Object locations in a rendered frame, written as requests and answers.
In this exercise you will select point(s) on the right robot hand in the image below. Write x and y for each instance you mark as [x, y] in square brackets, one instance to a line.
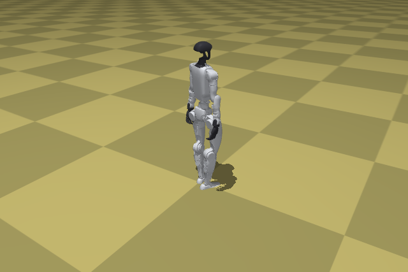
[214, 130]

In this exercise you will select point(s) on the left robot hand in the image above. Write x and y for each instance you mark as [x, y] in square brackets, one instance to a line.
[188, 120]

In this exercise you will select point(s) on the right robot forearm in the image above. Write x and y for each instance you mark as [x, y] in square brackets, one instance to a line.
[216, 109]

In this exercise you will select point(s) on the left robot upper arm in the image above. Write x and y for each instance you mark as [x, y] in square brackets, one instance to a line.
[191, 83]

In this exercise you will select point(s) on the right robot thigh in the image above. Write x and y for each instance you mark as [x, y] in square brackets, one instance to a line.
[214, 143]

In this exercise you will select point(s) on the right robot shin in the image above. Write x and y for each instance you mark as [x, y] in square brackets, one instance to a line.
[209, 166]

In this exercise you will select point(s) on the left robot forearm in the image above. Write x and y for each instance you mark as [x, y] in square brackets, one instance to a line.
[192, 98]

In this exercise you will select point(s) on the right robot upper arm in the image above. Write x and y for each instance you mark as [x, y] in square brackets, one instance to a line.
[212, 78]

